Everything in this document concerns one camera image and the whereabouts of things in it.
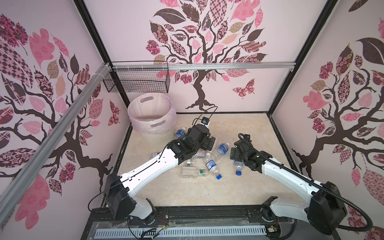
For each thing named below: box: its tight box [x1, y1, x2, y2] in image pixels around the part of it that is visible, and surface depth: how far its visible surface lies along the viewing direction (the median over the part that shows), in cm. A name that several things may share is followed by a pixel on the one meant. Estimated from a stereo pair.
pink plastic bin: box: [127, 92, 177, 135], surface depth 90 cm
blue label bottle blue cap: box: [205, 158, 222, 180], surface depth 88 cm
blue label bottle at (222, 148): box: [217, 141, 231, 156], surface depth 94 cm
